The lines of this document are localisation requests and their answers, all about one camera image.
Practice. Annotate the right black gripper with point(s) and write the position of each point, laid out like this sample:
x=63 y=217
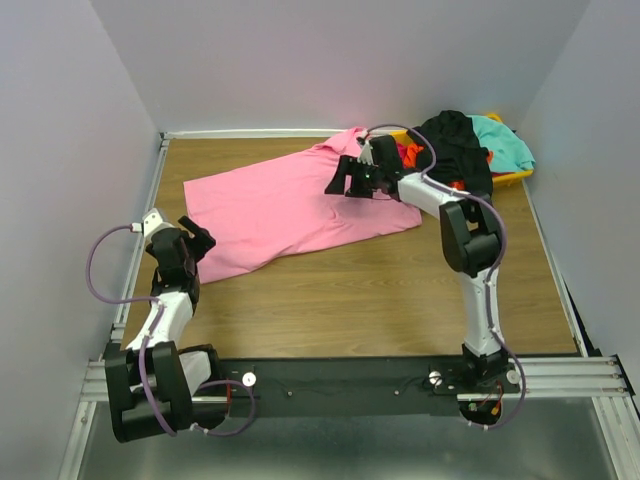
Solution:
x=347 y=166

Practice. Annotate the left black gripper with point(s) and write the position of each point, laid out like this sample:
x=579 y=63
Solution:
x=201 y=240

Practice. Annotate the pink t shirt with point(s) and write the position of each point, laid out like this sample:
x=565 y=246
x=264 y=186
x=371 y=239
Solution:
x=278 y=208

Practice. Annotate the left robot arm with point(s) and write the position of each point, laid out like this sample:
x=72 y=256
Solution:
x=150 y=384

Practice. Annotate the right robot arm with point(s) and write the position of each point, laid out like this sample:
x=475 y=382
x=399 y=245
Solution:
x=472 y=240

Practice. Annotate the magenta t shirt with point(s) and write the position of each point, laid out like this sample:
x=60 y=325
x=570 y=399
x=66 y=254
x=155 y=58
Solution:
x=402 y=150

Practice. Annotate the yellow plastic bin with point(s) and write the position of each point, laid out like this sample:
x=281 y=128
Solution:
x=510 y=180

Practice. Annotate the black t shirt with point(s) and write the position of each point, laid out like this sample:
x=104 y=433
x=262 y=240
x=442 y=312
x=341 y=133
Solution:
x=461 y=162

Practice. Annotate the teal t shirt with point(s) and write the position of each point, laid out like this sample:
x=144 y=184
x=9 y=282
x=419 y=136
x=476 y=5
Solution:
x=500 y=142

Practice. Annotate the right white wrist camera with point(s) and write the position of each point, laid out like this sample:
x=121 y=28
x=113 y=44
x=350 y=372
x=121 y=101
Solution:
x=365 y=156

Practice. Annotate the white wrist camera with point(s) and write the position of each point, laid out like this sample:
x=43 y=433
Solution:
x=154 y=221
x=365 y=156

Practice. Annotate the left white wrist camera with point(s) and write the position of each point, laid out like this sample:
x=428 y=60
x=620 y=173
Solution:
x=154 y=221

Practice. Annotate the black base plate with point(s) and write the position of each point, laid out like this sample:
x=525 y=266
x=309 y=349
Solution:
x=348 y=386

